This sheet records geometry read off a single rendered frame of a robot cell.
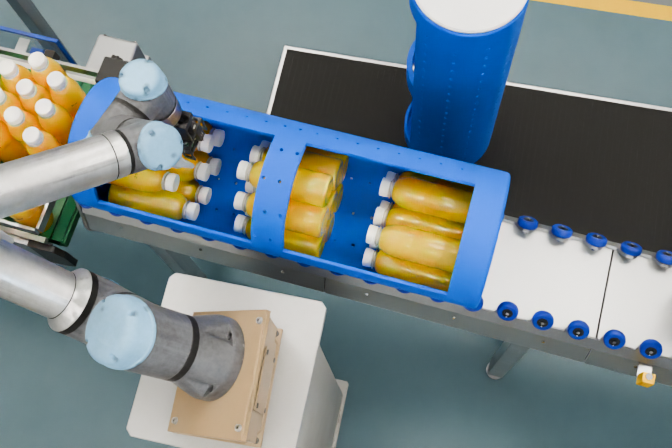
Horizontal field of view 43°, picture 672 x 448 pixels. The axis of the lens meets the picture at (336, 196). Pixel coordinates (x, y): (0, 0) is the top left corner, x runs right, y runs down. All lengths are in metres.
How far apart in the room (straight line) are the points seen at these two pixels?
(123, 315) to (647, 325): 1.11
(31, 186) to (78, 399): 1.73
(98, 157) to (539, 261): 1.02
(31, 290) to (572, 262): 1.13
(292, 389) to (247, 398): 0.19
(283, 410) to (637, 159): 1.67
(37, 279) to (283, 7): 2.02
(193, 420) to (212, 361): 0.14
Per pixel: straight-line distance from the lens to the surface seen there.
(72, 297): 1.51
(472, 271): 1.65
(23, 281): 1.48
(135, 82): 1.50
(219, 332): 1.51
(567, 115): 2.96
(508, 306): 1.86
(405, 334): 2.83
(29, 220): 2.05
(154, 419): 1.70
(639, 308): 1.97
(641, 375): 1.94
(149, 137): 1.36
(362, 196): 1.92
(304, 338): 1.67
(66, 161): 1.33
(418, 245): 1.72
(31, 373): 3.04
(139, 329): 1.41
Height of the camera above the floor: 2.78
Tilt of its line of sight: 70 degrees down
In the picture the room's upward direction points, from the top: 10 degrees counter-clockwise
